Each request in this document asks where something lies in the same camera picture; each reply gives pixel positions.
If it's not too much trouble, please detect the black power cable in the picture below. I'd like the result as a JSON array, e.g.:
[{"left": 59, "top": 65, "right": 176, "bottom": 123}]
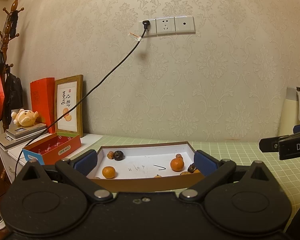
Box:
[{"left": 14, "top": 26, "right": 147, "bottom": 178}]

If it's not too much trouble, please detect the grey digital scale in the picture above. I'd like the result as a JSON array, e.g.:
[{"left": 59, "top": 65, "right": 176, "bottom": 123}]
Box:
[{"left": 6, "top": 122, "right": 47, "bottom": 140}]

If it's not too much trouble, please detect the red paper bag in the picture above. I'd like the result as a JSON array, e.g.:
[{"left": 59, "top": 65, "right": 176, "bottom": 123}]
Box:
[{"left": 30, "top": 77, "right": 56, "bottom": 133}]

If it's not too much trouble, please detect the white single-hole wall plate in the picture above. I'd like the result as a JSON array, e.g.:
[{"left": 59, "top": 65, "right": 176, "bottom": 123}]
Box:
[{"left": 174, "top": 15, "right": 196, "bottom": 34}]

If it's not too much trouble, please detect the wooden framed picture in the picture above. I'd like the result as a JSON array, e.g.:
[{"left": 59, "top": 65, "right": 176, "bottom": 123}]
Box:
[{"left": 54, "top": 74, "right": 84, "bottom": 138}]

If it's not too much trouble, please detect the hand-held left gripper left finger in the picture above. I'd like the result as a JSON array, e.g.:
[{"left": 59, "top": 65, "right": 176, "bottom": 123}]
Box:
[{"left": 16, "top": 149, "right": 114, "bottom": 202}]

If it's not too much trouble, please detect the large black bag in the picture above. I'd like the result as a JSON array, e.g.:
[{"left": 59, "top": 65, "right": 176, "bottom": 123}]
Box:
[{"left": 2, "top": 73, "right": 23, "bottom": 128}]

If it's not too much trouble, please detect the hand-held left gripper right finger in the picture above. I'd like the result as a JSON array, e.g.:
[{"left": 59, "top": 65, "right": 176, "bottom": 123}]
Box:
[{"left": 179, "top": 150, "right": 278, "bottom": 202}]

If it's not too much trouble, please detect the white shallow cardboard tray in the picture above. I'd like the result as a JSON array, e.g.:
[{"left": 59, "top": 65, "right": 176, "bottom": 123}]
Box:
[{"left": 86, "top": 141, "right": 205, "bottom": 193}]

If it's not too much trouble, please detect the cream thermos jug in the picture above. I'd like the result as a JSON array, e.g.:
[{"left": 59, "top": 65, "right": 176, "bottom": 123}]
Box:
[{"left": 278, "top": 86, "right": 300, "bottom": 137}]

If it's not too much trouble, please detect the red open cardboard box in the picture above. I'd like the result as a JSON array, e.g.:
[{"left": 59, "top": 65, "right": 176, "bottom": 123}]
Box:
[{"left": 22, "top": 132, "right": 82, "bottom": 165}]

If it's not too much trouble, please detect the wooden coat rack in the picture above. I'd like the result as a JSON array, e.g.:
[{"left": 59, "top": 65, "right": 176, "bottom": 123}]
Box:
[{"left": 0, "top": 0, "right": 25, "bottom": 180}]

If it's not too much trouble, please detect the beige plush toy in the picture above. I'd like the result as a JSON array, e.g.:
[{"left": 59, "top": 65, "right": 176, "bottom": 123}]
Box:
[{"left": 11, "top": 108, "right": 39, "bottom": 127}]

